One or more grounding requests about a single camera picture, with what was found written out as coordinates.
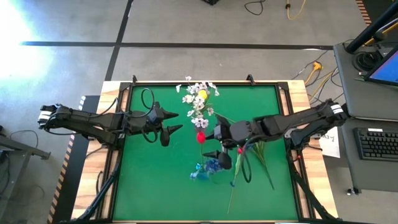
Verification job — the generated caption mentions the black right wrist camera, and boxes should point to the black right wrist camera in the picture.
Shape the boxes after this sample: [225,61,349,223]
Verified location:
[231,121,249,139]

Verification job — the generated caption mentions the grey operator desk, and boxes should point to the grey operator desk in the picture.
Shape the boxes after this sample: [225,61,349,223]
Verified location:
[333,42,398,192]

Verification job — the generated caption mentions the laptop with blue screen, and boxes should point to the laptop with blue screen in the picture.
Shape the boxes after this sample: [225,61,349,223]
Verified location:
[364,46,398,88]

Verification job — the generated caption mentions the grey metal stand leg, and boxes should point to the grey metal stand leg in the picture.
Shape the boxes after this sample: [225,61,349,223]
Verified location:
[0,126,52,161]

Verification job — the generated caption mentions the green table mat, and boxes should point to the green table mat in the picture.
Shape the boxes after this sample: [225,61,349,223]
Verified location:
[112,84,299,222]

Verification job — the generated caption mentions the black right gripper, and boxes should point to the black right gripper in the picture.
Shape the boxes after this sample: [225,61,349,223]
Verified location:
[203,119,265,170]

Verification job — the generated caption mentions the yellow floor cable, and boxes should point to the yellow floor cable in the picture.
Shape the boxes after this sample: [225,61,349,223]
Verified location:
[285,0,308,21]

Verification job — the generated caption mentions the white paper sheet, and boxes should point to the white paper sheet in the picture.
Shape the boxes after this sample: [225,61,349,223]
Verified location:
[318,126,342,159]

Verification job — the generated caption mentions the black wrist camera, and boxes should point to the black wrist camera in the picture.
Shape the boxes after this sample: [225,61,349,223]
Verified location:
[148,107,159,124]
[231,121,249,139]

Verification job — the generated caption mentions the black monitor pole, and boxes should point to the black monitor pole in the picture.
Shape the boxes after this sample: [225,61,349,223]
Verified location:
[345,0,398,54]

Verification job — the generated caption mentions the black floor cable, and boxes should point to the black floor cable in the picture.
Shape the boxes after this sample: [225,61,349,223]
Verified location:
[244,0,265,16]

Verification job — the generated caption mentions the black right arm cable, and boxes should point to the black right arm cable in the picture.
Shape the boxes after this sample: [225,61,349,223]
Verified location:
[241,144,253,184]

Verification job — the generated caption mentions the coiled black cable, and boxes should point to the coiled black cable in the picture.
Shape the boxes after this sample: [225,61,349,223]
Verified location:
[353,49,384,73]

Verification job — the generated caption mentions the black hazard-striped floor mat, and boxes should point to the black hazard-striped floor mat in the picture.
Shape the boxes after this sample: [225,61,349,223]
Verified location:
[46,95,101,224]
[355,0,398,27]

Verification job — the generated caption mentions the black keyboard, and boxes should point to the black keyboard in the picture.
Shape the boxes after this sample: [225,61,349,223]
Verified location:
[353,126,398,162]

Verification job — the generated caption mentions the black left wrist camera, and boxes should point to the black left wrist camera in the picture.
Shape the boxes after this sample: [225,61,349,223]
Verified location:
[148,107,159,124]

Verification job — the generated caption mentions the black support strut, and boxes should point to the black support strut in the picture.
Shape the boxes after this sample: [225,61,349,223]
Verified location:
[74,166,121,222]
[289,161,338,222]

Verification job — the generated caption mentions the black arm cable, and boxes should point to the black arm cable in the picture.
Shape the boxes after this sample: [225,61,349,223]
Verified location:
[241,144,253,184]
[105,88,160,144]

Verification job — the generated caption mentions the black table frame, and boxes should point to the black table frame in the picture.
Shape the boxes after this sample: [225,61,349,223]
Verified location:
[107,81,307,223]

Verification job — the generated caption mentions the blue cut-glass vase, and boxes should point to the blue cut-glass vase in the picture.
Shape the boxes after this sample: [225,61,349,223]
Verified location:
[194,164,212,181]

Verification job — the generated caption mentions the orange extension cable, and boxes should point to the orange extension cable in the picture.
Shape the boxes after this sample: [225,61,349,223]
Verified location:
[304,61,335,94]

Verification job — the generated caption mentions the black desk caster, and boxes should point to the black desk caster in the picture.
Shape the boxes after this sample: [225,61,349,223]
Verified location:
[346,185,362,197]

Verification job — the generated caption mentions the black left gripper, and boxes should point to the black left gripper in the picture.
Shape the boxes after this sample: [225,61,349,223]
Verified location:
[124,102,184,147]

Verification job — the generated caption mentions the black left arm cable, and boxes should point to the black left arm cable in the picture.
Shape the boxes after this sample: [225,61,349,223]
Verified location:
[105,88,160,144]

